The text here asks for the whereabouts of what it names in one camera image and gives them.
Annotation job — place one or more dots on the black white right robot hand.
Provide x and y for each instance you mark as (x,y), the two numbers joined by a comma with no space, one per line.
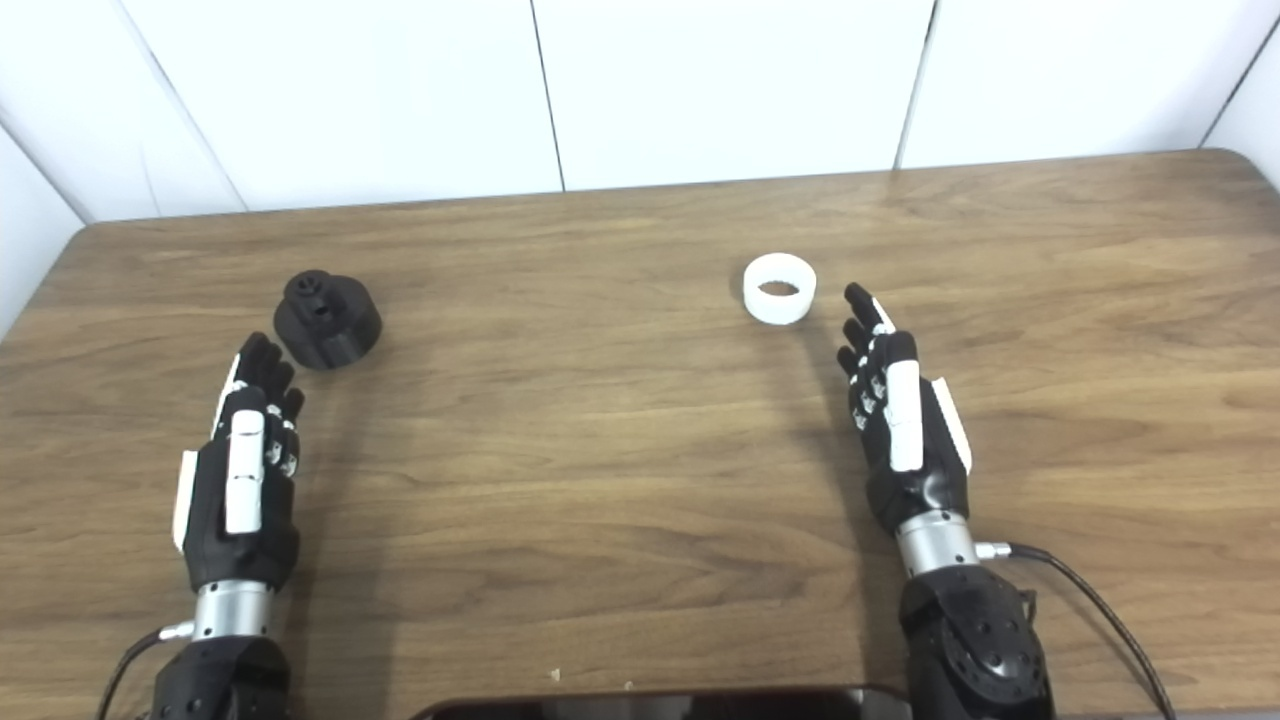
(930,480)

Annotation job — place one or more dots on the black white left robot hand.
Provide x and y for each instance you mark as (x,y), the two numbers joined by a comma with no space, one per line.
(215,520)

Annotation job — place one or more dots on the round black part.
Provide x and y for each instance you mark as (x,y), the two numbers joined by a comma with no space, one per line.
(340,330)

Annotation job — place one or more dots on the glossy black robot chest edge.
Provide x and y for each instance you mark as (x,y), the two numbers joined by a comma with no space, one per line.
(650,708)

